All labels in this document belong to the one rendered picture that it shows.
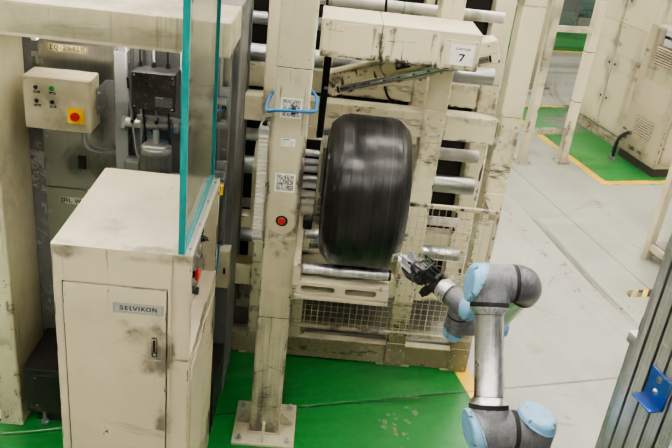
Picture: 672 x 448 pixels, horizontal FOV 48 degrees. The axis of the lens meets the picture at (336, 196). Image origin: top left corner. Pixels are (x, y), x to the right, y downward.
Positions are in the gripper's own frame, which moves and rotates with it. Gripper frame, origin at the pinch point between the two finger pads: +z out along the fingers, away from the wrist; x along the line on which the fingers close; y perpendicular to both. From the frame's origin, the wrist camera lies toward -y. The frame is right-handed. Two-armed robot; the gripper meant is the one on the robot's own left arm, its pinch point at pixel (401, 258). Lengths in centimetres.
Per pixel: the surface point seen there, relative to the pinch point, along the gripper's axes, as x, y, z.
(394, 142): -14.5, 35.5, 18.4
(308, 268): 23.9, -8.4, 25.9
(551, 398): -69, -131, -31
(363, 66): -37, 36, 62
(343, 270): 13.8, -10.4, 17.6
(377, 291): 7.4, -17.7, 5.9
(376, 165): -3.3, 33.4, 15.4
